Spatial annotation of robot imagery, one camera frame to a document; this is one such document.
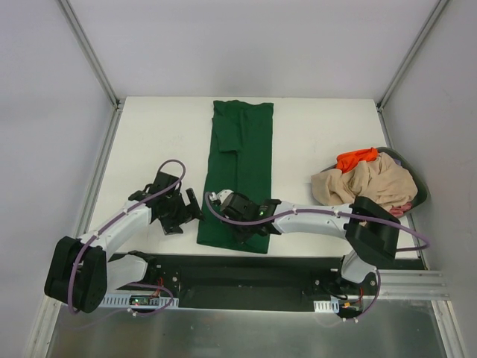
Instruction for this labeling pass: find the aluminium frame post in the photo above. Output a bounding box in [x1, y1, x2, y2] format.
[55, 0, 121, 109]
[376, 0, 451, 113]

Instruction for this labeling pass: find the beige t shirt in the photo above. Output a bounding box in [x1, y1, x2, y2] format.
[311, 153, 418, 211]

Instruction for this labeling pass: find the right aluminium frame post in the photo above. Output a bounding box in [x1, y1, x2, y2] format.
[376, 0, 451, 113]

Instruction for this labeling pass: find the grey laundry basket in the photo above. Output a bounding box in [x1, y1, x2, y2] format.
[327, 146, 430, 217]

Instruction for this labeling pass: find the white cable duct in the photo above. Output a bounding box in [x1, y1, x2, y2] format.
[98, 293, 179, 310]
[313, 299, 340, 314]

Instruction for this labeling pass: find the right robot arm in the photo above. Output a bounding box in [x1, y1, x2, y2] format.
[209, 189, 399, 295]

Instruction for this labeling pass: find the green t shirt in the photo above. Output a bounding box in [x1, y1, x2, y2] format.
[197, 100, 274, 254]

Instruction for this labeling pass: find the left aluminium frame post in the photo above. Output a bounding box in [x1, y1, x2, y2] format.
[55, 0, 121, 109]

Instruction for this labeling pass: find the front aluminium rail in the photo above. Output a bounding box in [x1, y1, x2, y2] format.
[46, 262, 452, 299]

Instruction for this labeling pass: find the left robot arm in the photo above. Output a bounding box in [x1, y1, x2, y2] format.
[44, 171, 204, 313]

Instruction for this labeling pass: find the right aluminium side rail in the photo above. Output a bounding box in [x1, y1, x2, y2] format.
[378, 110, 428, 269]

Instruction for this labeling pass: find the orange t shirt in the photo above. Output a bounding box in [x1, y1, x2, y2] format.
[335, 148, 379, 173]

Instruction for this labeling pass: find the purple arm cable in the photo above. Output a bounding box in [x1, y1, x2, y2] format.
[66, 159, 187, 331]
[203, 190, 432, 328]

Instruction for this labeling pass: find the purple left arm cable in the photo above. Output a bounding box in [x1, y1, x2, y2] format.
[66, 159, 187, 331]

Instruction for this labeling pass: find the pink t shirt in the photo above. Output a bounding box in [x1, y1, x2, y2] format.
[389, 202, 412, 218]

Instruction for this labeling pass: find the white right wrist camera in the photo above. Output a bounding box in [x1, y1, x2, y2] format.
[208, 189, 234, 206]

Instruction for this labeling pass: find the left aluminium side rail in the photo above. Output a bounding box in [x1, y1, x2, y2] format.
[72, 98, 125, 239]

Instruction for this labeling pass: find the left white cable duct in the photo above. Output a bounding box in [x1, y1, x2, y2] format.
[98, 293, 179, 310]

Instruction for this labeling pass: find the aluminium side rail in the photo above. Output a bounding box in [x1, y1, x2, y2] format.
[378, 110, 428, 269]
[72, 98, 125, 239]

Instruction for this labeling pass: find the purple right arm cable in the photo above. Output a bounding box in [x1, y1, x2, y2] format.
[203, 190, 432, 328]

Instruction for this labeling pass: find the right white cable duct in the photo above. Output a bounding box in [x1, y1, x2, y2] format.
[313, 299, 340, 314]

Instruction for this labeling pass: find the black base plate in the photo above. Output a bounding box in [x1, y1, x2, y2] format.
[115, 252, 385, 310]

